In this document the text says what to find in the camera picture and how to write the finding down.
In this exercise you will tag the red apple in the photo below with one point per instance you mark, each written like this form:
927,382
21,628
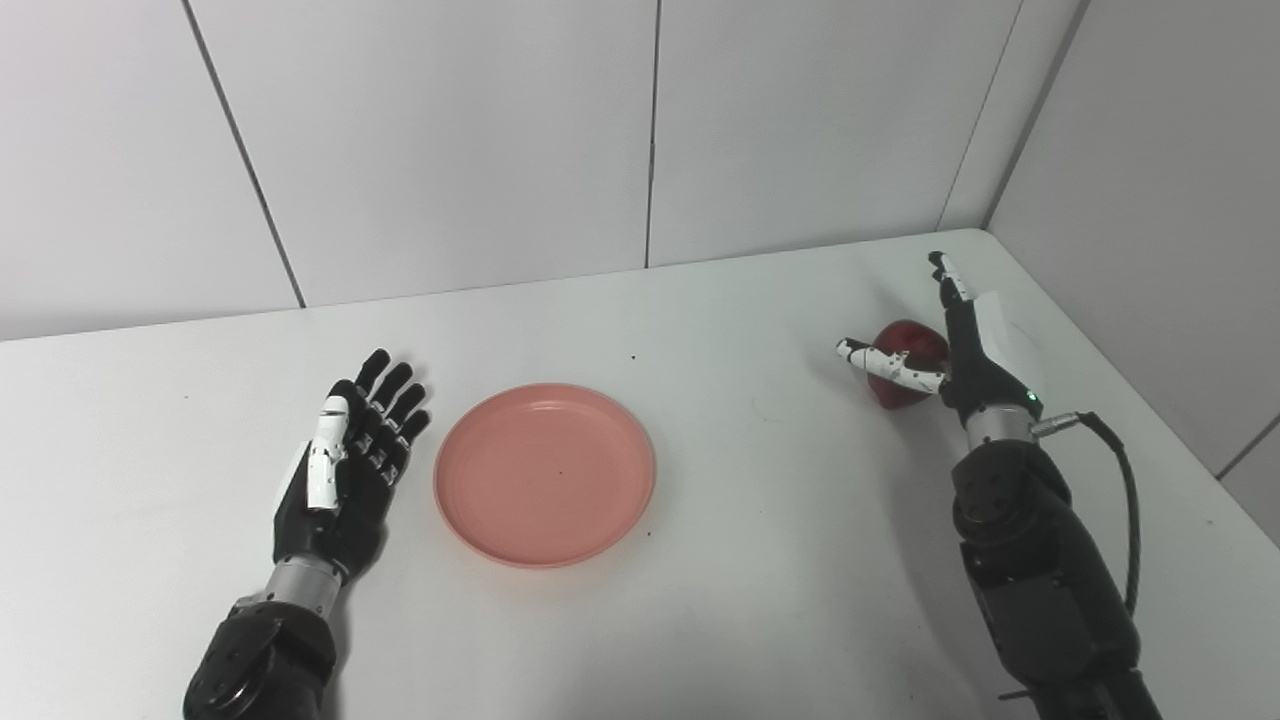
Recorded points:
910,335

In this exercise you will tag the pink round plate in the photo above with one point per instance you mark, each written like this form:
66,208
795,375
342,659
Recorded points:
545,475

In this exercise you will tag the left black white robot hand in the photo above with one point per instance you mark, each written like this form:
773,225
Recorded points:
345,510

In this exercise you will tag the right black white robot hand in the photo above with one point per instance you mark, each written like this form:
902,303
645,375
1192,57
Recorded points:
985,375

